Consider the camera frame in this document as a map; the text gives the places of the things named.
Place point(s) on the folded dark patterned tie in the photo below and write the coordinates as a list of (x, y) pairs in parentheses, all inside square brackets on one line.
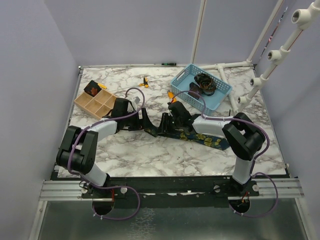
[(195, 91)]

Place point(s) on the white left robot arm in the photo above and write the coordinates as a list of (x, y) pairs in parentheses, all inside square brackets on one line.
[(77, 151)]

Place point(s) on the green black marker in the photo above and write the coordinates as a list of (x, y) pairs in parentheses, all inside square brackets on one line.
[(169, 64)]

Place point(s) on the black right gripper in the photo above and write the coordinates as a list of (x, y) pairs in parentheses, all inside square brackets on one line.
[(165, 126)]

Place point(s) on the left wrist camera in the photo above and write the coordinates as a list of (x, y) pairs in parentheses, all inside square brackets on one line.
[(135, 100)]

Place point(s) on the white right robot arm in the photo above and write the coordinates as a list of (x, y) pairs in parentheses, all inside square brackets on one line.
[(238, 132)]

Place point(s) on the rolled dark orange-leaf tie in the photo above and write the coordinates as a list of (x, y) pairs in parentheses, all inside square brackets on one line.
[(92, 88)]

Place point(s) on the yellow black wire stripper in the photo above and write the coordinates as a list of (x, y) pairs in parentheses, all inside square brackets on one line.
[(145, 83)]

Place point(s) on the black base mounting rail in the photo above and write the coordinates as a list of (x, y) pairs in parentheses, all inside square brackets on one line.
[(153, 192)]

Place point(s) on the light blue plastic basket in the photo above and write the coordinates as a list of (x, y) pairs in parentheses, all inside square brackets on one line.
[(180, 84)]

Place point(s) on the blue yellow floral tie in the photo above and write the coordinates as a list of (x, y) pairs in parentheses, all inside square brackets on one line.
[(211, 141)]

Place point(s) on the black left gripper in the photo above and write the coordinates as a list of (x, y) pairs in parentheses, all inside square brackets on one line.
[(140, 124)]

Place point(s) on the wooden compartment tray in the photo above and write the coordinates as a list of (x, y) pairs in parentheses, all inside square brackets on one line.
[(96, 106)]

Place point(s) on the yellow utility knife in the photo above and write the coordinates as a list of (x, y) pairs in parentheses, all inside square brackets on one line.
[(171, 97)]

